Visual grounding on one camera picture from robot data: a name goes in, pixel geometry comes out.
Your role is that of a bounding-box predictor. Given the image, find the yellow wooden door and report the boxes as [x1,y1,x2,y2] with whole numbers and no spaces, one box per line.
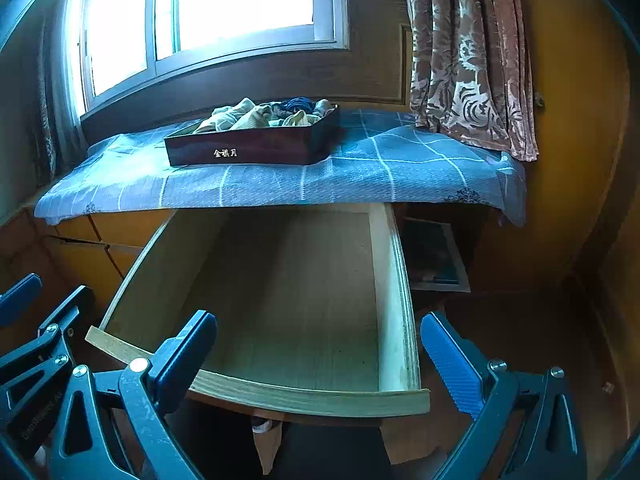
[520,0,631,286]

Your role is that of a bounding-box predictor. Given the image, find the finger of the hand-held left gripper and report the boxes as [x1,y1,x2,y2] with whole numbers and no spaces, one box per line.
[0,274,43,330]
[0,285,96,441]

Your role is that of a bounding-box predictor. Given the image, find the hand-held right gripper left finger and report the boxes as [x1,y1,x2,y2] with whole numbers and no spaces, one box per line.
[50,311,218,480]

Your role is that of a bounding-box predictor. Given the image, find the wooden drawer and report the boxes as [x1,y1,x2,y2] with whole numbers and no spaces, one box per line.
[85,202,432,418]

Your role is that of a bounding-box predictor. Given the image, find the pile of mixed socks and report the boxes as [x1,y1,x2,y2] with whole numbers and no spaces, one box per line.
[192,96,336,135]

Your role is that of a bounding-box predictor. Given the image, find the wooden cabinet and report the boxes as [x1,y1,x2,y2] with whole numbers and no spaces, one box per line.
[0,205,501,466]

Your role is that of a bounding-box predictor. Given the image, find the dark red box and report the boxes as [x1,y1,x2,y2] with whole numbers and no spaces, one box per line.
[164,104,342,168]

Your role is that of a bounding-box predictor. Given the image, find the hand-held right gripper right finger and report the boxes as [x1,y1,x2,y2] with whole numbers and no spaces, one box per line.
[421,311,587,480]

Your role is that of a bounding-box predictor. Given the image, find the window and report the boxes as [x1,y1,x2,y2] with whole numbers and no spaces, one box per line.
[62,0,351,113]

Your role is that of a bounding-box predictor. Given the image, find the blue checked cloth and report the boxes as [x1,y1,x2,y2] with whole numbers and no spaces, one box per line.
[34,107,528,228]

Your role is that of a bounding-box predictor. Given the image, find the brown patterned curtain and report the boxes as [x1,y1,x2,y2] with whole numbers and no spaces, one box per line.
[395,0,541,163]
[37,15,88,176]

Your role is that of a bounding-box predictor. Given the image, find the framed picture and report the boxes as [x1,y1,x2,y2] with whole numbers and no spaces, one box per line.
[400,216,472,294]

